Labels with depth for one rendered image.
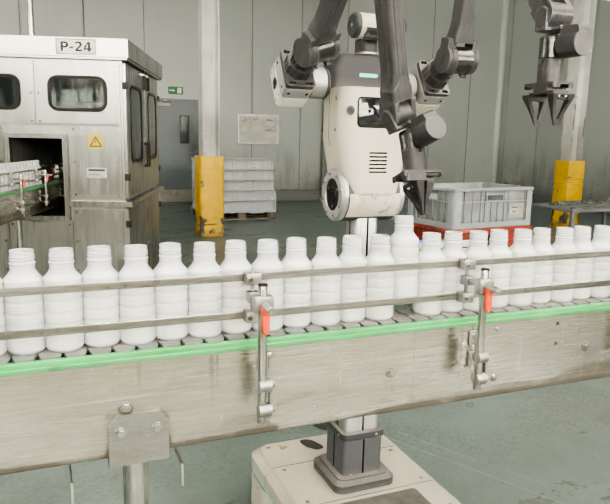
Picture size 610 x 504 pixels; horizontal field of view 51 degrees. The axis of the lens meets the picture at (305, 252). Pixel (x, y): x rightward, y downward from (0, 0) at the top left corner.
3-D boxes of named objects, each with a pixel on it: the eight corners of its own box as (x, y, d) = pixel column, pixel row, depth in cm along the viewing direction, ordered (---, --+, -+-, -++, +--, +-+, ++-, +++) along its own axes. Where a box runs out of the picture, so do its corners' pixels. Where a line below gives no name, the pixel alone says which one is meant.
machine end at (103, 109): (29, 275, 612) (17, 61, 577) (165, 275, 622) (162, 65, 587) (-49, 322, 455) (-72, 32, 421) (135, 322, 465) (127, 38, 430)
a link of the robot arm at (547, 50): (553, 36, 153) (534, 34, 151) (575, 31, 147) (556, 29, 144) (550, 65, 154) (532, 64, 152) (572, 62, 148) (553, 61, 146)
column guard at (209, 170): (199, 237, 867) (198, 156, 848) (192, 233, 903) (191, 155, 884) (227, 236, 882) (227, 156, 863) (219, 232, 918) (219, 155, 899)
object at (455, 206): (452, 230, 336) (455, 189, 332) (404, 221, 371) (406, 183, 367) (532, 225, 366) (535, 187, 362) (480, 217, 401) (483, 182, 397)
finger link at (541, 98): (540, 126, 159) (543, 88, 157) (562, 125, 152) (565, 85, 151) (519, 125, 156) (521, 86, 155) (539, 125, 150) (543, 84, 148)
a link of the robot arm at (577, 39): (564, 10, 152) (535, 7, 148) (603, 1, 141) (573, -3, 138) (560, 62, 154) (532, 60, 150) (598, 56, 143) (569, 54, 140)
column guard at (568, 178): (563, 228, 1035) (570, 161, 1016) (546, 225, 1071) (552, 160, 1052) (582, 228, 1050) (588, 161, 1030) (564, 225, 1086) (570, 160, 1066)
